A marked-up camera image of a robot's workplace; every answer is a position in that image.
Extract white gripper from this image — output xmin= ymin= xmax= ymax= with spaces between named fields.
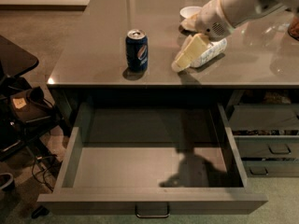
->
xmin=171 ymin=0 xmax=235 ymax=73

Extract blue pepsi can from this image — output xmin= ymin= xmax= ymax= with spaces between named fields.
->
xmin=125 ymin=29 xmax=148 ymax=72

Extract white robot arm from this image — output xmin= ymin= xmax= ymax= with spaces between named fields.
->
xmin=172 ymin=0 xmax=299 ymax=73

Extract grey upper side drawer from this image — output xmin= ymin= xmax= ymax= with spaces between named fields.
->
xmin=229 ymin=104 xmax=299 ymax=131

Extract grey middle side drawer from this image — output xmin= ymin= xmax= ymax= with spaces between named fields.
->
xmin=235 ymin=135 xmax=299 ymax=159

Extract open grey top drawer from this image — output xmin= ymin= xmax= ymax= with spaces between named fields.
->
xmin=38 ymin=104 xmax=267 ymax=216

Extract white ceramic bowl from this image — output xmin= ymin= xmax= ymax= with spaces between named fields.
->
xmin=179 ymin=6 xmax=201 ymax=20

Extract black bag with label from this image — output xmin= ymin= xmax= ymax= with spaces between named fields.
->
xmin=9 ymin=87 xmax=54 ymax=126

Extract black side table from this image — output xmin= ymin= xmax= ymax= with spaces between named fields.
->
xmin=0 ymin=35 xmax=39 ymax=77

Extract dark shoe on floor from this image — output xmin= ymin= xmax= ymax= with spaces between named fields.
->
xmin=0 ymin=173 xmax=15 ymax=191

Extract metal drawer handle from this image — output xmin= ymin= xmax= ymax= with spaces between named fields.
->
xmin=135 ymin=203 xmax=170 ymax=219

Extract black floor cables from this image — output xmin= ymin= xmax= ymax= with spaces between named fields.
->
xmin=30 ymin=154 xmax=59 ymax=193

